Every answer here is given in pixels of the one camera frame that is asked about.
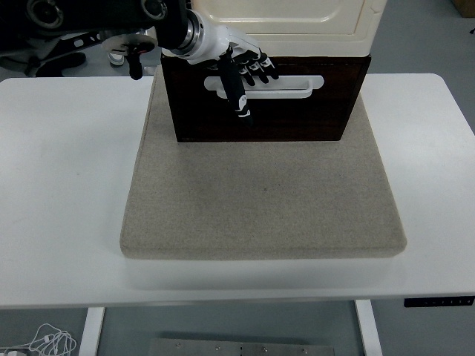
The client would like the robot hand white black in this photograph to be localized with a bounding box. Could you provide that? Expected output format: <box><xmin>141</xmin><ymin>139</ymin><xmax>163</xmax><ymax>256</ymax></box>
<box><xmin>183</xmin><ymin>13</ymin><xmax>280</xmax><ymax>126</ymax></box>

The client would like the white drawer handle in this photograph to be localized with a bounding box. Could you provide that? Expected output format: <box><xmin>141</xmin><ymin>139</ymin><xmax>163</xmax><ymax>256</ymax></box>
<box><xmin>203</xmin><ymin>75</ymin><xmax>324</xmax><ymax>100</ymax></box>

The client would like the cream cabinet door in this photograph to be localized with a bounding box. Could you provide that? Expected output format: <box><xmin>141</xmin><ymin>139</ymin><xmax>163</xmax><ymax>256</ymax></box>
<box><xmin>192</xmin><ymin>0</ymin><xmax>364</xmax><ymax>35</ymax></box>

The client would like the cream plastic cabinet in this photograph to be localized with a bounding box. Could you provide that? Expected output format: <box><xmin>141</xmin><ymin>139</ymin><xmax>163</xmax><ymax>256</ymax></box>
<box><xmin>191</xmin><ymin>0</ymin><xmax>387</xmax><ymax>59</ymax></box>

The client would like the dark wooden drawer housing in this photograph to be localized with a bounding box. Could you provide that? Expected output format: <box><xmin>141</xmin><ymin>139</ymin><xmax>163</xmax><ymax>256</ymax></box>
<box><xmin>160</xmin><ymin>53</ymin><xmax>372</xmax><ymax>144</ymax></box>

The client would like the beige felt mat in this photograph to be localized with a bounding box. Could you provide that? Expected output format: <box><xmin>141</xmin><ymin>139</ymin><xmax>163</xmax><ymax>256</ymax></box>
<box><xmin>119</xmin><ymin>66</ymin><xmax>408</xmax><ymax>260</ymax></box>

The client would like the cardboard box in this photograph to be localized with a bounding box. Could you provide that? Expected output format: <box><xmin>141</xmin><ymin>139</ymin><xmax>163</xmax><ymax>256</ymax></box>
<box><xmin>451</xmin><ymin>0</ymin><xmax>475</xmax><ymax>19</ymax></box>

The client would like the grey metal plate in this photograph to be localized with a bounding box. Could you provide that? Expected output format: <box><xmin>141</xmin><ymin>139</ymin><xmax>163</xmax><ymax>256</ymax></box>
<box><xmin>148</xmin><ymin>337</ymin><xmax>336</xmax><ymax>356</ymax></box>

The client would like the white table leg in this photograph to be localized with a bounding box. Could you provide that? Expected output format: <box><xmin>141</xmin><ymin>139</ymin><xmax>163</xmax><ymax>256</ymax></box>
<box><xmin>77</xmin><ymin>307</ymin><xmax>107</xmax><ymax>356</ymax></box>
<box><xmin>354</xmin><ymin>299</ymin><xmax>384</xmax><ymax>356</ymax></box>

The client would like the black table control panel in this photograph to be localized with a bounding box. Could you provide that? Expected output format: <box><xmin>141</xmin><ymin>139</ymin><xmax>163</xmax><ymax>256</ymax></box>
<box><xmin>403</xmin><ymin>295</ymin><xmax>475</xmax><ymax>309</ymax></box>

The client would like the white cable bundle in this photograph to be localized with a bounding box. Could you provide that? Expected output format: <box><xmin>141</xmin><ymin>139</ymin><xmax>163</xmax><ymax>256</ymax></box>
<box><xmin>0</xmin><ymin>323</ymin><xmax>78</xmax><ymax>356</ymax></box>

